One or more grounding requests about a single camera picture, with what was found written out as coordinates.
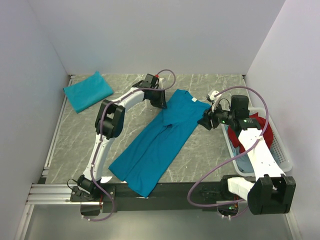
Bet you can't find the light blue t-shirt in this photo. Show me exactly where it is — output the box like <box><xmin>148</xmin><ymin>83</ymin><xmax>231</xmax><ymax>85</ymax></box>
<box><xmin>231</xmin><ymin>146</ymin><xmax>254</xmax><ymax>173</ymax></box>

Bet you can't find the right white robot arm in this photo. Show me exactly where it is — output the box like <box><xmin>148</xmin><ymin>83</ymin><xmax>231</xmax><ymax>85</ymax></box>
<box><xmin>198</xmin><ymin>90</ymin><xmax>296</xmax><ymax>215</ymax></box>

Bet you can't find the folded teal t-shirt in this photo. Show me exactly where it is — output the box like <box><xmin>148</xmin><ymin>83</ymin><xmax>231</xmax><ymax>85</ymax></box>
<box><xmin>63</xmin><ymin>71</ymin><xmax>114</xmax><ymax>114</ymax></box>

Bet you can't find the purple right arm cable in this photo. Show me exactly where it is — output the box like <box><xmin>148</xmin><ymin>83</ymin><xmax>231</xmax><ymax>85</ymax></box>
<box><xmin>186</xmin><ymin>85</ymin><xmax>270</xmax><ymax>219</ymax></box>

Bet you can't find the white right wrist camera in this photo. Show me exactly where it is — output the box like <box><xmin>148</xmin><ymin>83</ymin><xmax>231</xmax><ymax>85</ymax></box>
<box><xmin>206</xmin><ymin>90</ymin><xmax>221</xmax><ymax>112</ymax></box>

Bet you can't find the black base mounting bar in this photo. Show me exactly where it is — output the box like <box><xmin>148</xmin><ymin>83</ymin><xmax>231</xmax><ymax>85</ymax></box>
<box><xmin>70</xmin><ymin>182</ymin><xmax>225</xmax><ymax>213</ymax></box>

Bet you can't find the aluminium rail frame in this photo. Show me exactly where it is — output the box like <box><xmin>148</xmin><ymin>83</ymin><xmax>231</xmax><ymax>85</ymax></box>
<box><xmin>14</xmin><ymin>74</ymin><xmax>301</xmax><ymax>240</ymax></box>

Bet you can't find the white plastic laundry basket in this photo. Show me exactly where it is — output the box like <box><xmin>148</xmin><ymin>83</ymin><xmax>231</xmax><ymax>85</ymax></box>
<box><xmin>220</xmin><ymin>117</ymin><xmax>292</xmax><ymax>177</ymax></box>

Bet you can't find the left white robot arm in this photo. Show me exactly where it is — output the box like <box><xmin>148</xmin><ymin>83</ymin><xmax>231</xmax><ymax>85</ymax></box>
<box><xmin>70</xmin><ymin>74</ymin><xmax>167</xmax><ymax>203</ymax></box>

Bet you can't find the red t-shirt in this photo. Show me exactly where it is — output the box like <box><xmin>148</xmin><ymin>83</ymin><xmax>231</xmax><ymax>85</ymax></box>
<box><xmin>226</xmin><ymin>112</ymin><xmax>274</xmax><ymax>152</ymax></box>

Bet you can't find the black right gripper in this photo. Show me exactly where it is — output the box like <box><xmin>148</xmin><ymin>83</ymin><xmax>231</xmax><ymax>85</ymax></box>
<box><xmin>197</xmin><ymin>101</ymin><xmax>236</xmax><ymax>131</ymax></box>

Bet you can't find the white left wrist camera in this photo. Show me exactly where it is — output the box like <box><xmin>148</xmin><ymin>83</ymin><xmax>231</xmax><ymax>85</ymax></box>
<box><xmin>154</xmin><ymin>74</ymin><xmax>167</xmax><ymax>89</ymax></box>

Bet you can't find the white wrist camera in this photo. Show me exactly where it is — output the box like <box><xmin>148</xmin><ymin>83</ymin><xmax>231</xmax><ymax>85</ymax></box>
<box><xmin>154</xmin><ymin>74</ymin><xmax>167</xmax><ymax>89</ymax></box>
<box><xmin>206</xmin><ymin>90</ymin><xmax>221</xmax><ymax>112</ymax></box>

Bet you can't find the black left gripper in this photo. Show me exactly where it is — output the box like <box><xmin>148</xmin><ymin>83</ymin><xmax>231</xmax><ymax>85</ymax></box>
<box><xmin>149</xmin><ymin>88</ymin><xmax>168</xmax><ymax>110</ymax></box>

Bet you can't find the blue polo t-shirt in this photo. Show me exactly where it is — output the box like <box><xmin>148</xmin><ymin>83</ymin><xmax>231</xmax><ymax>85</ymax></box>
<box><xmin>109</xmin><ymin>89</ymin><xmax>210</xmax><ymax>198</ymax></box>

